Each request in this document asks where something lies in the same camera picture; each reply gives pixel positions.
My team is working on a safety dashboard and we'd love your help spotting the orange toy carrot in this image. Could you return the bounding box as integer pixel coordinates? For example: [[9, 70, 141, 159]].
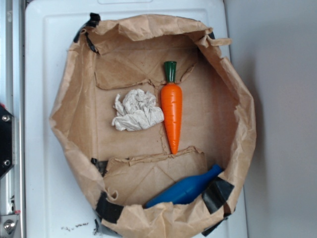
[[160, 61, 183, 154]]

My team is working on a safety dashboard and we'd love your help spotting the silver metal rail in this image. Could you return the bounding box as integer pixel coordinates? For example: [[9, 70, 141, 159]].
[[0, 0, 25, 238]]

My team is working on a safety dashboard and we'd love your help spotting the blue plastic bottle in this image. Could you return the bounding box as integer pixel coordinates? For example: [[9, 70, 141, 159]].
[[145, 165, 222, 208]]

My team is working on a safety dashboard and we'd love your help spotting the crumpled white paper towel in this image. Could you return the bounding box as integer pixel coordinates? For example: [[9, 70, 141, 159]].
[[111, 89, 164, 131]]

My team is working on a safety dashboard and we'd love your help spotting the black metal bracket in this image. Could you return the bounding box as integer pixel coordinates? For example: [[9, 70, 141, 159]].
[[0, 104, 13, 178]]

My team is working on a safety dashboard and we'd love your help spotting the brown paper bag liner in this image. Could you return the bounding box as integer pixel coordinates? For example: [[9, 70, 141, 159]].
[[50, 14, 257, 238]]

